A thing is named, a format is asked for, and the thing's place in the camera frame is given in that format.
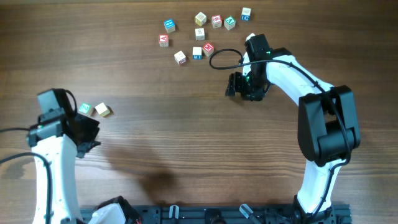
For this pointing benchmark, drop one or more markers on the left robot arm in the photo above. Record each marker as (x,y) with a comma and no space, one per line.
(60,136)

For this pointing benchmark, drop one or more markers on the blue C block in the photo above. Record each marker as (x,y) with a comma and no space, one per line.
(246,14)

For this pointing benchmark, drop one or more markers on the plain centre block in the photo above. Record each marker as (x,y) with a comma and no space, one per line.
(199,34)

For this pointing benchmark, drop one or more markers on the green Z block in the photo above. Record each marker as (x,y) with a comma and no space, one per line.
(86,109)

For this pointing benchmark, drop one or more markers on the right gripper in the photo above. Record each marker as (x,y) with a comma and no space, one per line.
(237,84)

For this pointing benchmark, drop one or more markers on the plain block red side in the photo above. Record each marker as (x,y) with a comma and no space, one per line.
(180,57)

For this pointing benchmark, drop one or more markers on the yellow 3 block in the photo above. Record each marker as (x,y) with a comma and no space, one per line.
(102,110)

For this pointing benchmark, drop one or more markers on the red 9 block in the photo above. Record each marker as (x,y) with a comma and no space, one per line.
(216,21)

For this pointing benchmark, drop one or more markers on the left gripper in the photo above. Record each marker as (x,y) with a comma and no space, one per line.
(86,131)

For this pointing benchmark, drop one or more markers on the green V block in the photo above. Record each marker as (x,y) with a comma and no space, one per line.
(229,22)

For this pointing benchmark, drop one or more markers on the plain block blue side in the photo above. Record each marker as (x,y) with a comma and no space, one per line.
(197,53)

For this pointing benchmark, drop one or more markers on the blue picture block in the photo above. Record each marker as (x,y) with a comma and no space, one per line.
(169,25)

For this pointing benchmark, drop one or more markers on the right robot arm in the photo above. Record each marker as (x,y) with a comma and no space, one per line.
(328,129)

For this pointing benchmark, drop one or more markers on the red M block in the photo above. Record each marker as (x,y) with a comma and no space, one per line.
(208,49)

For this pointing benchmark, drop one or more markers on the red A block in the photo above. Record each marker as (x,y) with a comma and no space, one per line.
(163,40)

